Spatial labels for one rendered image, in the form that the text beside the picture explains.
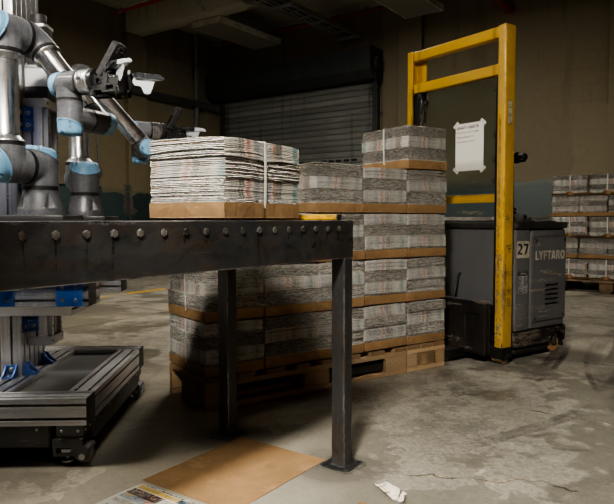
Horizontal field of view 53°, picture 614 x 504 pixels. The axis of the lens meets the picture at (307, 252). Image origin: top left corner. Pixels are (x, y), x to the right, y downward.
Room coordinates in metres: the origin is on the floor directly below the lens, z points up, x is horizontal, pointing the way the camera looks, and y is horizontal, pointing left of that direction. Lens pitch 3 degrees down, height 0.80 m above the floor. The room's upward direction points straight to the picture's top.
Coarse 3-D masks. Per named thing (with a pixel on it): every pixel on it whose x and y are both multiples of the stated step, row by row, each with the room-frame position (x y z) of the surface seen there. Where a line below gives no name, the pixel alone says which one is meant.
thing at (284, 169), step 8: (272, 144) 1.88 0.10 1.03; (272, 152) 1.88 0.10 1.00; (280, 152) 1.91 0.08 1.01; (288, 152) 1.96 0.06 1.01; (296, 152) 1.99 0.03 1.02; (272, 160) 1.88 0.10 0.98; (280, 160) 1.91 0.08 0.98; (288, 160) 1.96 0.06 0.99; (296, 160) 2.00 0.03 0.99; (272, 168) 1.88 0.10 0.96; (280, 168) 1.91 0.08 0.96; (288, 168) 1.95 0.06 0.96; (296, 168) 1.99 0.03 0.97; (272, 176) 1.89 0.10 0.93; (280, 176) 1.92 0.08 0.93; (288, 176) 1.95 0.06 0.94; (296, 176) 1.99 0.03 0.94; (272, 184) 1.90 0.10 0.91; (280, 184) 1.92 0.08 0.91; (288, 184) 1.96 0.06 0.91; (296, 184) 2.00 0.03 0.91; (272, 192) 1.89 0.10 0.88; (280, 192) 1.92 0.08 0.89; (288, 192) 1.96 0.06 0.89; (296, 192) 2.00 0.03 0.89; (272, 200) 1.89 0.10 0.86; (280, 200) 1.93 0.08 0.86; (288, 200) 1.96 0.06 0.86; (296, 200) 2.00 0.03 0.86
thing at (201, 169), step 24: (168, 144) 1.80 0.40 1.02; (192, 144) 1.75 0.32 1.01; (216, 144) 1.70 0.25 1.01; (240, 144) 1.75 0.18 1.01; (168, 168) 1.81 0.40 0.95; (192, 168) 1.76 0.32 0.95; (216, 168) 1.71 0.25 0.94; (240, 168) 1.75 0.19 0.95; (168, 192) 1.81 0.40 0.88; (192, 192) 1.76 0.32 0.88; (216, 192) 1.71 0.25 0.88; (240, 192) 1.76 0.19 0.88
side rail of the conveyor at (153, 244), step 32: (0, 224) 1.06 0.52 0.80; (32, 224) 1.11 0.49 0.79; (64, 224) 1.16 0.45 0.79; (96, 224) 1.21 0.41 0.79; (128, 224) 1.28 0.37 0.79; (160, 224) 1.35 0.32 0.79; (192, 224) 1.43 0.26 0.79; (224, 224) 1.51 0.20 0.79; (256, 224) 1.61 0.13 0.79; (288, 224) 1.73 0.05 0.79; (320, 224) 1.85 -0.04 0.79; (352, 224) 2.01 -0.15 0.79; (0, 256) 1.06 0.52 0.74; (32, 256) 1.10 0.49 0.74; (64, 256) 1.16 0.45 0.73; (96, 256) 1.21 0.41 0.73; (128, 256) 1.28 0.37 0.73; (160, 256) 1.35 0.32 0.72; (192, 256) 1.42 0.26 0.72; (224, 256) 1.51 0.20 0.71; (256, 256) 1.61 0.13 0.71; (288, 256) 1.72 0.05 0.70; (320, 256) 1.85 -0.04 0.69; (352, 256) 2.01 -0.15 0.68; (0, 288) 1.06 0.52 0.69; (32, 288) 1.10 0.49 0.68
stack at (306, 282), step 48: (384, 240) 3.13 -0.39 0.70; (192, 288) 2.65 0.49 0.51; (240, 288) 2.66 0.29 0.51; (288, 288) 2.80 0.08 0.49; (384, 288) 3.13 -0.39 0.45; (192, 336) 2.65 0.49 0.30; (240, 336) 2.66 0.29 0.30; (288, 336) 2.80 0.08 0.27; (384, 336) 3.13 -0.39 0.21; (192, 384) 2.66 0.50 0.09; (240, 384) 2.91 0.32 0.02; (288, 384) 2.95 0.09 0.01
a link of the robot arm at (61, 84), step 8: (56, 72) 1.92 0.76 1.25; (64, 72) 1.89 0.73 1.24; (72, 72) 1.87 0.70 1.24; (48, 80) 1.90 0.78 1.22; (56, 80) 1.89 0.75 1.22; (64, 80) 1.88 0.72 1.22; (72, 80) 1.86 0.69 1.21; (56, 88) 1.89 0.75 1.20; (64, 88) 1.88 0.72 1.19; (72, 88) 1.87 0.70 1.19; (56, 96) 1.89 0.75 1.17; (64, 96) 1.88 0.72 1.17; (72, 96) 1.89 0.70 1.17; (80, 96) 1.91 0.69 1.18
